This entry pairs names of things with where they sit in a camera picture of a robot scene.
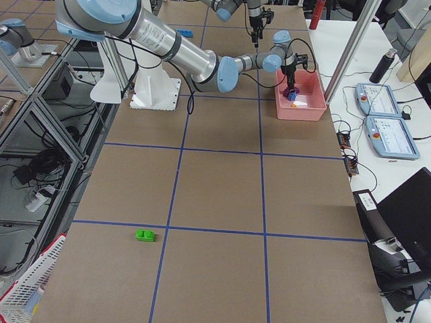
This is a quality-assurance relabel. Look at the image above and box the black water bottle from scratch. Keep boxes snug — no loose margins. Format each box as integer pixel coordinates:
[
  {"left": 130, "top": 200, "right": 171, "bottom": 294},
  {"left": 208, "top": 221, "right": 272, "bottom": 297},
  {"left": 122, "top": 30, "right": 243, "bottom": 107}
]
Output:
[{"left": 369, "top": 48, "right": 397, "bottom": 83}]

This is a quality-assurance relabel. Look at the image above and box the teach pendant tablet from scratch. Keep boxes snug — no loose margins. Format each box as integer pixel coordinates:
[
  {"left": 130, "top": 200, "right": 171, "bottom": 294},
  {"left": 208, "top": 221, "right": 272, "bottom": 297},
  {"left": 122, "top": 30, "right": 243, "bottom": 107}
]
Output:
[
  {"left": 365, "top": 115, "right": 420, "bottom": 160},
  {"left": 355, "top": 83, "right": 401, "bottom": 117}
]

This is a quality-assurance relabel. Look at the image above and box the upper teach pendant tablet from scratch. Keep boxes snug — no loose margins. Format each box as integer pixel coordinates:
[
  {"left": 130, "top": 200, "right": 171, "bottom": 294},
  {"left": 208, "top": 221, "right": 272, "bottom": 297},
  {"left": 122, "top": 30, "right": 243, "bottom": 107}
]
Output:
[{"left": 355, "top": 83, "right": 401, "bottom": 117}]

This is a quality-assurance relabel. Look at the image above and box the aluminium frame rack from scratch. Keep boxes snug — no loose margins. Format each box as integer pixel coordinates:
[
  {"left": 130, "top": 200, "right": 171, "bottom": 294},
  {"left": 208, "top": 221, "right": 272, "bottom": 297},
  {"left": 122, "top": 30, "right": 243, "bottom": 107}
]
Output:
[{"left": 1, "top": 35, "right": 118, "bottom": 285}]

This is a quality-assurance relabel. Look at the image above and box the green block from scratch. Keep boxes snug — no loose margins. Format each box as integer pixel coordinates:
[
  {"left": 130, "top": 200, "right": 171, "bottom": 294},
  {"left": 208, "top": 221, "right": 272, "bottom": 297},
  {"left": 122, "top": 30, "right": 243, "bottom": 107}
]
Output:
[{"left": 135, "top": 229, "right": 156, "bottom": 242}]

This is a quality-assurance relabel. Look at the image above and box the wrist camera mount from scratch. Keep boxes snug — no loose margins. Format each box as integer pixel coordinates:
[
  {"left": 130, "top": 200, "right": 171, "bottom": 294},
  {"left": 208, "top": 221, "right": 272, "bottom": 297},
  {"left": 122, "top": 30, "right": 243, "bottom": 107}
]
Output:
[
  {"left": 295, "top": 53, "right": 308, "bottom": 71},
  {"left": 261, "top": 7, "right": 274, "bottom": 24}
]

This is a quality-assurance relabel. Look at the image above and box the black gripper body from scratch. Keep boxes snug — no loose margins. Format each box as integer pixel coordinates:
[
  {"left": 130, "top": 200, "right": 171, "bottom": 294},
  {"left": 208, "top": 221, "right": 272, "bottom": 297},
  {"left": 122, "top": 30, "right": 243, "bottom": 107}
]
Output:
[
  {"left": 248, "top": 13, "right": 263, "bottom": 31},
  {"left": 281, "top": 63, "right": 296, "bottom": 79}
]

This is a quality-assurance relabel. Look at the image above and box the purple block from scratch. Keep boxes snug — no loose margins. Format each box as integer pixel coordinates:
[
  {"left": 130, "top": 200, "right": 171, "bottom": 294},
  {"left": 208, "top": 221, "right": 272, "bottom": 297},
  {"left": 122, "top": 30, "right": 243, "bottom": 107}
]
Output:
[{"left": 283, "top": 87, "right": 300, "bottom": 101}]

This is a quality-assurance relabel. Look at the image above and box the lower teach pendant tablet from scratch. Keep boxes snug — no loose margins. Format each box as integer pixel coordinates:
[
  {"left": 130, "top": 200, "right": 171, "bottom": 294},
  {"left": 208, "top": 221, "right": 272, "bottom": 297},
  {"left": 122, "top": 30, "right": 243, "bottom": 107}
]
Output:
[{"left": 365, "top": 115, "right": 420, "bottom": 160}]

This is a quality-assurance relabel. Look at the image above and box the black laptop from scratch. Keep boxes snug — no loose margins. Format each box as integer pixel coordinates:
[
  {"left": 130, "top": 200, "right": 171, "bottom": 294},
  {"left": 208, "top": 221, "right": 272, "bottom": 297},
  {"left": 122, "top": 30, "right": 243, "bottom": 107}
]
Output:
[{"left": 377, "top": 167, "right": 430, "bottom": 268}]

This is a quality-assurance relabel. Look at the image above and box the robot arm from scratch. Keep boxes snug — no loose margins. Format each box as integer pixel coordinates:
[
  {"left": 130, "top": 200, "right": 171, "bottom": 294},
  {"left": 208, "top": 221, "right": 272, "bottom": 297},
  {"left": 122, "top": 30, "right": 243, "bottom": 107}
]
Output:
[
  {"left": 55, "top": 1, "right": 298, "bottom": 94},
  {"left": 201, "top": 0, "right": 273, "bottom": 48}
]

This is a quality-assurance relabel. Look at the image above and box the black braided cable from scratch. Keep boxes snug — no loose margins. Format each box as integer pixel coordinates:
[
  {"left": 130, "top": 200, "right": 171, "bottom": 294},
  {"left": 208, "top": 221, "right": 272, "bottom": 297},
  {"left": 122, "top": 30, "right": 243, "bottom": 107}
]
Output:
[{"left": 100, "top": 33, "right": 319, "bottom": 115}]

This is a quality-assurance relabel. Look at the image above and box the aluminium frame post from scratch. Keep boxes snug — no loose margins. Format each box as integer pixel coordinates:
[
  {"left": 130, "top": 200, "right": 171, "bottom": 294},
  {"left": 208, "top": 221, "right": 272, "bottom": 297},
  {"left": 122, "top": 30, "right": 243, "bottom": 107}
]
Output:
[{"left": 325, "top": 0, "right": 382, "bottom": 104}]

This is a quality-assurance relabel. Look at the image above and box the small blue block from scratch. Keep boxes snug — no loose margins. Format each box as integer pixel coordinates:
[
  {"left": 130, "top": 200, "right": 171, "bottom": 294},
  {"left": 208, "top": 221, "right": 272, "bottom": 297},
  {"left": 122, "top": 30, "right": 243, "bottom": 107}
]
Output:
[{"left": 288, "top": 93, "right": 297, "bottom": 101}]

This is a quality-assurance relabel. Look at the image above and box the long blue four-stud block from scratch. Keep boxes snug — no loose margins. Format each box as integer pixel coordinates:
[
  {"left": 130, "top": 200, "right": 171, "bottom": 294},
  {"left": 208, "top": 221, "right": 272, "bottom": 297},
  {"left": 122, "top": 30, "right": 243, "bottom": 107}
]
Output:
[{"left": 175, "top": 28, "right": 194, "bottom": 38}]

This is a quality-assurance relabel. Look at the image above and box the pink plastic box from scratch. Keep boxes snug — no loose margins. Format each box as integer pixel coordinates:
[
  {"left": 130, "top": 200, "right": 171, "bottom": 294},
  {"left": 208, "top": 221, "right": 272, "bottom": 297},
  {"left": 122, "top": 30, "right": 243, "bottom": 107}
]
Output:
[{"left": 275, "top": 69, "right": 327, "bottom": 121}]

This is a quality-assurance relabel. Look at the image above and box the white plastic basket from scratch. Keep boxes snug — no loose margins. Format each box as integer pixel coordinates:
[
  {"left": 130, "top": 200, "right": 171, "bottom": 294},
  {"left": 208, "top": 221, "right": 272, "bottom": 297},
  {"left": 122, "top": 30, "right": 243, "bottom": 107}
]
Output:
[{"left": 1, "top": 234, "right": 66, "bottom": 322}]

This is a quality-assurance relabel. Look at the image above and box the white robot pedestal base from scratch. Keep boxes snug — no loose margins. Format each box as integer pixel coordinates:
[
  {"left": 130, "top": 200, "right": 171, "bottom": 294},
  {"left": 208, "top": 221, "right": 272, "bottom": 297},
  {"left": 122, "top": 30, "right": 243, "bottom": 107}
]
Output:
[{"left": 90, "top": 34, "right": 181, "bottom": 111}]

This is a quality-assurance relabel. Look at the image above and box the red cylinder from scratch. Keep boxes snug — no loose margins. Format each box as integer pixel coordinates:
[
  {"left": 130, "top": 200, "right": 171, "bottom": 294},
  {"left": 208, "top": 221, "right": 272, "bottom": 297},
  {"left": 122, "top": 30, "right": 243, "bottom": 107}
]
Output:
[{"left": 309, "top": 0, "right": 326, "bottom": 30}]

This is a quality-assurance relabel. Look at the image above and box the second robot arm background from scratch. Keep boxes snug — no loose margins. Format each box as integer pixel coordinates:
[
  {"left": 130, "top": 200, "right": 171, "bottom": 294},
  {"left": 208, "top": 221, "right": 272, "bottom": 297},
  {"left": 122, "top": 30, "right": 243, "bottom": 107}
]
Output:
[{"left": 1, "top": 18, "right": 58, "bottom": 68}]

